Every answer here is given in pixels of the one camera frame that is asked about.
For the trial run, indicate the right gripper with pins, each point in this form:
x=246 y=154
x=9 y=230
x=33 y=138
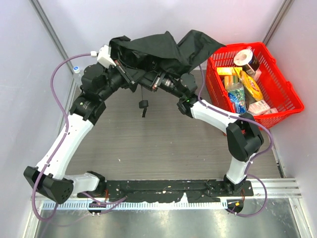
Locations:
x=156 y=81

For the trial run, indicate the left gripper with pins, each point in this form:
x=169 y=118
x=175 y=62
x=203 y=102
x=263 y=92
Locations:
x=125 y=75

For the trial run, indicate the black folding umbrella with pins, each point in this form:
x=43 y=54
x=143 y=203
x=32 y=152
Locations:
x=160 y=52

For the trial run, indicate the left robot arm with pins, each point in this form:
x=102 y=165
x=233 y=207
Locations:
x=48 y=177

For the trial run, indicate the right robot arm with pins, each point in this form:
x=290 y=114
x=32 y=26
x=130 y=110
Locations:
x=244 y=138

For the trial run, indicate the clear plastic bottle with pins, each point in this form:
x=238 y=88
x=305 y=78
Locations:
x=77 y=75

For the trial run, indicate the yellow box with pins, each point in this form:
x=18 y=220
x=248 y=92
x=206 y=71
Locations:
x=224 y=71

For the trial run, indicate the blue green snack packet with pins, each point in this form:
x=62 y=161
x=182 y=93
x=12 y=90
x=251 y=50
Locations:
x=237 y=99

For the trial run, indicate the yellow snack bag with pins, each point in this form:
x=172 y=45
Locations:
x=250 y=84

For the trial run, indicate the pink white box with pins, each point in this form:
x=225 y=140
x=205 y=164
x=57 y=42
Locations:
x=258 y=108

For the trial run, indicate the red plastic basket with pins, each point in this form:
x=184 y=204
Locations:
x=277 y=91

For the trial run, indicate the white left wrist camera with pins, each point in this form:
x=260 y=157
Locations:
x=103 y=56

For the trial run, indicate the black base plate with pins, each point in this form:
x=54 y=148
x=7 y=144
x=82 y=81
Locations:
x=168 y=191

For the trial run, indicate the white slotted cable duct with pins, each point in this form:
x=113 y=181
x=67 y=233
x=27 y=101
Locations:
x=182 y=205

